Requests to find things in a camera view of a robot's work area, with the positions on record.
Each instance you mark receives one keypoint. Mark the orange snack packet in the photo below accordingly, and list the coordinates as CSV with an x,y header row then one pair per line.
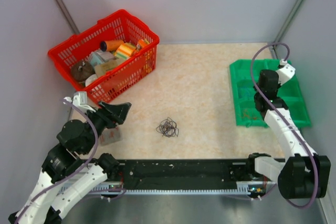
x,y
141,44

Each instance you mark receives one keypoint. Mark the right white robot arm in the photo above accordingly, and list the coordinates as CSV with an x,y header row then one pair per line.
x,y
304,173

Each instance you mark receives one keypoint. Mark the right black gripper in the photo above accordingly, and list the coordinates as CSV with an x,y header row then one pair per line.
x,y
277,86

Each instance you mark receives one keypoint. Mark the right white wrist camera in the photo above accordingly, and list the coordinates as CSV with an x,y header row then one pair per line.
x,y
285,72

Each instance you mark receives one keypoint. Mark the white round lid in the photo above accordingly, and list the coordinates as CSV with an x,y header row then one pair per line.
x,y
90,80

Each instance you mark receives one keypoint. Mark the pale blue box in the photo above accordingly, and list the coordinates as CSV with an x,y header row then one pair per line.
x,y
98,57

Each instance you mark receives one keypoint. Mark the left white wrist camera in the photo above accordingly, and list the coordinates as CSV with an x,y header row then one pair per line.
x,y
80,101

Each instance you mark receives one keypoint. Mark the brown cardboard box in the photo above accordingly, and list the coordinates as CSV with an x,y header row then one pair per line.
x,y
103,68

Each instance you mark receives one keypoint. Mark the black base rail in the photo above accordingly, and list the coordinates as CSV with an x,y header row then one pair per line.
x,y
183,174

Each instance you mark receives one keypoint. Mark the yellow striped sponge pack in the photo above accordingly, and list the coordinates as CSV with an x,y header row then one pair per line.
x,y
125,51

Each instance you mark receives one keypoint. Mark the red plastic shopping basket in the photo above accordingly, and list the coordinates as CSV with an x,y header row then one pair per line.
x,y
119,25

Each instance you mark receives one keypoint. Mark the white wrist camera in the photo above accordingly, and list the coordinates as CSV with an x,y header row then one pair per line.
x,y
285,72
80,101

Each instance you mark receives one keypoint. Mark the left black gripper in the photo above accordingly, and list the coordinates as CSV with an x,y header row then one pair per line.
x,y
117,112

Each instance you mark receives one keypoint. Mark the brown round bun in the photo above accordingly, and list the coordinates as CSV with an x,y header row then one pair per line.
x,y
82,70

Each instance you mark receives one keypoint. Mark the green compartment tray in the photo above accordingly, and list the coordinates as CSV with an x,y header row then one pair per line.
x,y
243,98

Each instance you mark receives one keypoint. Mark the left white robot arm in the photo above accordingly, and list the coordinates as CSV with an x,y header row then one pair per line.
x,y
69,171

